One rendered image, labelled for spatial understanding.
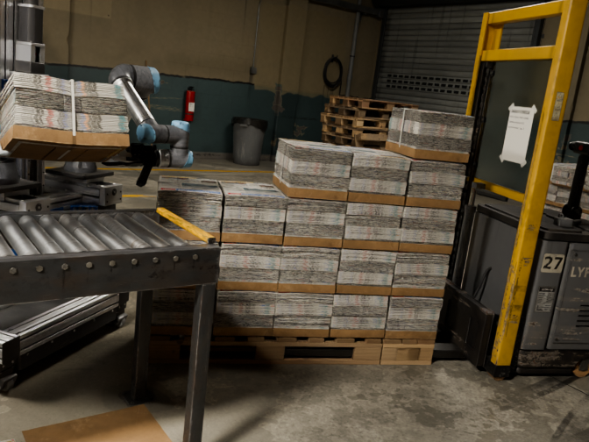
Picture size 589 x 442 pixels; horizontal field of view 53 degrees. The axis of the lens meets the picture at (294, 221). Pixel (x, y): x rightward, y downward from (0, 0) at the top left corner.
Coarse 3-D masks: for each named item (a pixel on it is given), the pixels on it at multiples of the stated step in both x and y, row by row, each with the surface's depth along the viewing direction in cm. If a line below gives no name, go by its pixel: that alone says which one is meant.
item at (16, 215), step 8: (0, 216) 195; (16, 216) 197; (32, 216) 200; (40, 216) 202; (56, 216) 205; (72, 216) 208; (96, 216) 213; (112, 216) 216; (152, 216) 225; (0, 232) 196; (24, 232) 200
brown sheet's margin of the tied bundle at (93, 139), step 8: (88, 136) 201; (96, 136) 203; (104, 136) 205; (112, 136) 206; (120, 136) 208; (128, 136) 210; (88, 144) 201; (96, 144) 203; (104, 144) 204; (112, 144) 206; (120, 144) 208; (128, 144) 209
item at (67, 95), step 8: (64, 80) 199; (64, 88) 199; (80, 88) 202; (64, 96) 198; (80, 96) 201; (64, 104) 198; (80, 104) 201; (64, 112) 198; (80, 112) 201; (64, 120) 198; (72, 120) 199; (80, 120) 201; (64, 128) 197; (72, 128) 199; (80, 128) 201; (64, 144) 197; (72, 144) 198; (64, 152) 206; (72, 152) 207; (56, 160) 219; (64, 160) 219
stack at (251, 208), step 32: (160, 192) 256; (192, 192) 259; (224, 192) 269; (256, 192) 274; (160, 224) 260; (192, 224) 263; (224, 224) 266; (256, 224) 269; (288, 224) 273; (320, 224) 276; (352, 224) 280; (384, 224) 283; (224, 256) 269; (256, 256) 272; (288, 256) 276; (320, 256) 279; (352, 256) 284; (384, 256) 287; (160, 320) 270; (192, 320) 274; (224, 320) 277; (256, 320) 280; (288, 320) 285; (320, 320) 288; (352, 320) 292; (384, 320) 296; (160, 352) 274; (256, 352) 284
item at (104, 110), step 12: (84, 84) 202; (96, 84) 205; (108, 84) 207; (84, 96) 202; (96, 96) 204; (108, 96) 207; (120, 96) 210; (84, 108) 202; (96, 108) 204; (108, 108) 207; (120, 108) 209; (84, 120) 202; (96, 120) 204; (108, 120) 206; (120, 120) 209; (96, 132) 203; (108, 132) 206; (120, 132) 208; (72, 156) 213; (84, 156) 215; (96, 156) 218; (108, 156) 220
